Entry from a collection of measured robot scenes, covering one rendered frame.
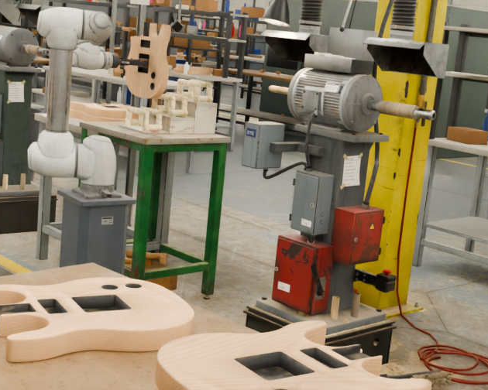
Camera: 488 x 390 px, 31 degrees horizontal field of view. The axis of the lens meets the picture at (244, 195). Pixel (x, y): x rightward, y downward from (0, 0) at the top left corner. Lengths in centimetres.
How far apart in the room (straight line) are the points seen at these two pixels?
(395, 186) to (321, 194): 113
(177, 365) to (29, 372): 31
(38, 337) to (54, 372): 8
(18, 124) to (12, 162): 26
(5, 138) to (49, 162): 220
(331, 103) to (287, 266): 76
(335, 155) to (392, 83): 113
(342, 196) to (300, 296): 48
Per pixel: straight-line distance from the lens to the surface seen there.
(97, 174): 408
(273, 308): 409
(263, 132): 390
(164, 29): 463
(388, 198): 497
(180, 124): 477
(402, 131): 491
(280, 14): 415
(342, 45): 412
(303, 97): 399
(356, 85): 386
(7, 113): 622
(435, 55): 379
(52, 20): 399
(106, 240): 411
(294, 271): 396
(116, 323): 176
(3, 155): 622
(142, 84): 477
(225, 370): 145
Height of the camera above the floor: 154
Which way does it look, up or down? 11 degrees down
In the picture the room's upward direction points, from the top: 6 degrees clockwise
